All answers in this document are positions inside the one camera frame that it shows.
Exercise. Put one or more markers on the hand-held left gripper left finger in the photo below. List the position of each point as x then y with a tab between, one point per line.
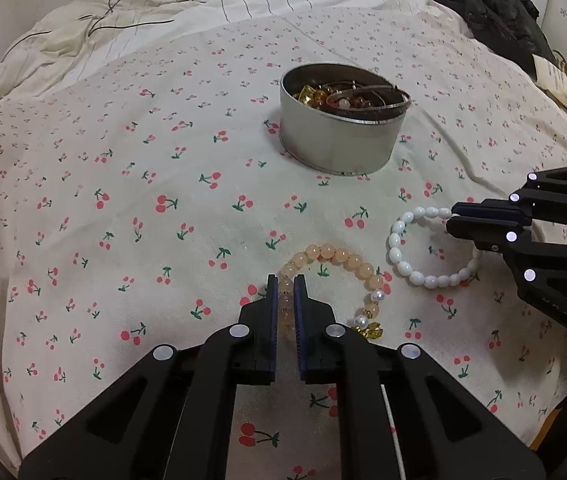
273	320

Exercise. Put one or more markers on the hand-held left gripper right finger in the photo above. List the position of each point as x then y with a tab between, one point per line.
299	330

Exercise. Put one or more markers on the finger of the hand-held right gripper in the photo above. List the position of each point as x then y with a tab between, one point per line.
483	237
488	209

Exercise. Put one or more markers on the round silver metal tin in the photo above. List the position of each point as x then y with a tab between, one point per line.
336	140

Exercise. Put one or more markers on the white paper note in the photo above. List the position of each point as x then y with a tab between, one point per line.
561	85

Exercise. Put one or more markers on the black puffer jacket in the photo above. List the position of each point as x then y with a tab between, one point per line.
498	10

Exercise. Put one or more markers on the cherry print bed sheet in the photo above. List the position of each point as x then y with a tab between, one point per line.
113	185

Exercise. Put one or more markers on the white striped duvet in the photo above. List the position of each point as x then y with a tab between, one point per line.
243	0

